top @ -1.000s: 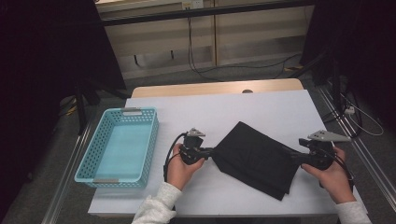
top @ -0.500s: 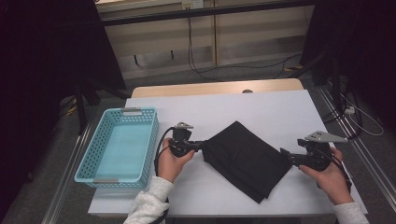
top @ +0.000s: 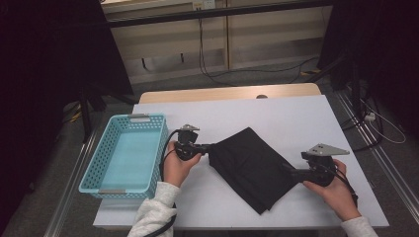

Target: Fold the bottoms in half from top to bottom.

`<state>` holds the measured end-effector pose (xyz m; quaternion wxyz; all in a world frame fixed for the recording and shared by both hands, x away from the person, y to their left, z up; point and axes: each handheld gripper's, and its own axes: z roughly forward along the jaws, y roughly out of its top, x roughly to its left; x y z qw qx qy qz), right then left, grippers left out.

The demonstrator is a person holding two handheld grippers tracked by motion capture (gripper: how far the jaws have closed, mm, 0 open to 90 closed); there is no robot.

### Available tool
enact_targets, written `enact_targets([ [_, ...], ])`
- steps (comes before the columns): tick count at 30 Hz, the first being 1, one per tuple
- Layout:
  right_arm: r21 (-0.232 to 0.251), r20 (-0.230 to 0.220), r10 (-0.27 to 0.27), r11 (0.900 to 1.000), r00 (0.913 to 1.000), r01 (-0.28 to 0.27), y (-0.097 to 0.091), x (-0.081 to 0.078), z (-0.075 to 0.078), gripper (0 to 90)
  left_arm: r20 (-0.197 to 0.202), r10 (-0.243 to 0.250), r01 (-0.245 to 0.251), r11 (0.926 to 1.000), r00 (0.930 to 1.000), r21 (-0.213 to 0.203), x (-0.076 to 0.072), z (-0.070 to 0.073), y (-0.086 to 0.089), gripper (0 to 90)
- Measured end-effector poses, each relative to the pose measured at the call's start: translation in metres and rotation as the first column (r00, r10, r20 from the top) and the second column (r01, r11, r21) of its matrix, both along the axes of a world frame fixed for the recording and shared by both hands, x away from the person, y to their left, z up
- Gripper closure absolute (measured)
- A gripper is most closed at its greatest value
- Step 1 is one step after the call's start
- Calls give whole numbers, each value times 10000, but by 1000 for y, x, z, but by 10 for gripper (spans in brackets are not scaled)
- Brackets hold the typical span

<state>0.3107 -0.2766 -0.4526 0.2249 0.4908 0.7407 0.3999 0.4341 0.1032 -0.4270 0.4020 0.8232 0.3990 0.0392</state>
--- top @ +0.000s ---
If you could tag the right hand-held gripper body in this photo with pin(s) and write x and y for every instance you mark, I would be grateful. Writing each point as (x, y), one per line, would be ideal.
(324, 149)

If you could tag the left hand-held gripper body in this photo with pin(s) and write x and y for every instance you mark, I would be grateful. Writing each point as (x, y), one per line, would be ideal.
(187, 148)

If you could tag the black shorts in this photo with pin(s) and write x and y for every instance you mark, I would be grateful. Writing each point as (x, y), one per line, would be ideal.
(253, 168)

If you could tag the light blue plastic basket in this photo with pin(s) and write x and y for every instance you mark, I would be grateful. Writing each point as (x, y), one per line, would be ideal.
(128, 158)

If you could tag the person's left hand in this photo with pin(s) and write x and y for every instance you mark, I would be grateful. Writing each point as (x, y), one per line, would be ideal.
(176, 171)

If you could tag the person's right hand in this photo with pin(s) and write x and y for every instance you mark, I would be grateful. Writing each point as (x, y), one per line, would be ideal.
(339, 197)

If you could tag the white table cover sheet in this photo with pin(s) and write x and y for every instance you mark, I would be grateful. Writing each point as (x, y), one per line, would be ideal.
(247, 112)

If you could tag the white power plug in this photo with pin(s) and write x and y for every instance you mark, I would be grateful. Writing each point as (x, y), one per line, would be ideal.
(370, 116)

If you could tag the black stand leg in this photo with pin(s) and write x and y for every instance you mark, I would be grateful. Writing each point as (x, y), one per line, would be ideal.
(86, 118)
(355, 89)

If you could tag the black curtain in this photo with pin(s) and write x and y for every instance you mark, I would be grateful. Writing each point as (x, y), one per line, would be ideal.
(378, 39)
(49, 65)

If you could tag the black horizontal bar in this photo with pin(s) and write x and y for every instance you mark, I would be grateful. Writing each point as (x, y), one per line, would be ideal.
(214, 13)

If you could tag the white wall socket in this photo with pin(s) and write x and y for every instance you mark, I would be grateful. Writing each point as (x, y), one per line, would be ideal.
(203, 4)

